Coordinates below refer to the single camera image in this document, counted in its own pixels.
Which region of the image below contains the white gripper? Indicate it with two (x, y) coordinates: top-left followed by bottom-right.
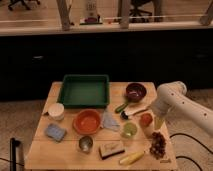
(151, 97), (171, 130)

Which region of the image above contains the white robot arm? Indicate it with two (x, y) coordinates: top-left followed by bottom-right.
(150, 81), (213, 136)

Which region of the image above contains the green plastic cup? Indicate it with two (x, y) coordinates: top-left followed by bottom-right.
(122, 122), (137, 138)

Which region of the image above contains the small metal cup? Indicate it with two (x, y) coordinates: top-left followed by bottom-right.
(79, 136), (93, 153)

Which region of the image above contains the white paper cup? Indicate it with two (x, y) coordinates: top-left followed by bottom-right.
(48, 103), (64, 121)

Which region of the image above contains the dark grape bunch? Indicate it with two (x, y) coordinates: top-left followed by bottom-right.
(149, 132), (166, 159)

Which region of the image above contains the dark purple bowl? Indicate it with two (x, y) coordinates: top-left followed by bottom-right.
(126, 83), (147, 102)

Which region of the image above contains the green cucumber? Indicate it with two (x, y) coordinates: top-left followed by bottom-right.
(115, 102), (128, 113)

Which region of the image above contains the grey crumpled cloth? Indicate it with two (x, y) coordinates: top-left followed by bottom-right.
(101, 110), (120, 131)

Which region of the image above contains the wooden block eraser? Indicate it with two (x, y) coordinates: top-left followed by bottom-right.
(99, 141), (125, 160)

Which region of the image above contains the orange bowl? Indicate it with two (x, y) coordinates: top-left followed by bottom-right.
(73, 109), (101, 135)

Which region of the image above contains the green plastic tray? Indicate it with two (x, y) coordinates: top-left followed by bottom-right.
(57, 75), (110, 108)

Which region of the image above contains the blue sponge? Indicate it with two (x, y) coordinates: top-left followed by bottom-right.
(45, 124), (67, 142)

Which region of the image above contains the office chair right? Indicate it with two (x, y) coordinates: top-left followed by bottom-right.
(129, 0), (154, 18)

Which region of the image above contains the office chair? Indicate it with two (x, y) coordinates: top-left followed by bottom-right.
(8, 0), (41, 11)
(129, 0), (154, 18)

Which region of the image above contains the white bottle on base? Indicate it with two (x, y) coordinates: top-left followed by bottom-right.
(80, 0), (102, 25)

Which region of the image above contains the office chair left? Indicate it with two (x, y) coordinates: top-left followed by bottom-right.
(8, 0), (41, 11)

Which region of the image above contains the black floor cable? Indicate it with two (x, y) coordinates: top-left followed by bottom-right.
(169, 132), (213, 171)

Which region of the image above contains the black stand post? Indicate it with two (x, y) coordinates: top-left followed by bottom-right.
(10, 138), (21, 171)

